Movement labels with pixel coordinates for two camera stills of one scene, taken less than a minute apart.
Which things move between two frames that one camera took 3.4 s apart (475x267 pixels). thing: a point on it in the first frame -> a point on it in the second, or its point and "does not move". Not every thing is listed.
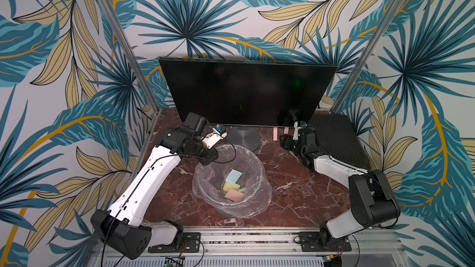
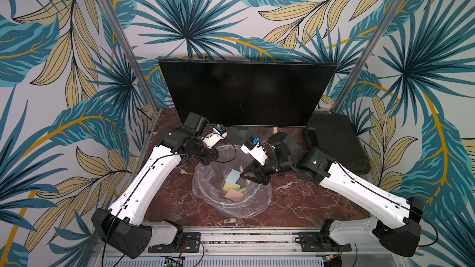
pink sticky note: x=234 y=195 does not move
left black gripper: x=209 y=157 does not move
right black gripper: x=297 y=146 -> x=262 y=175
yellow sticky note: x=228 y=186 does not move
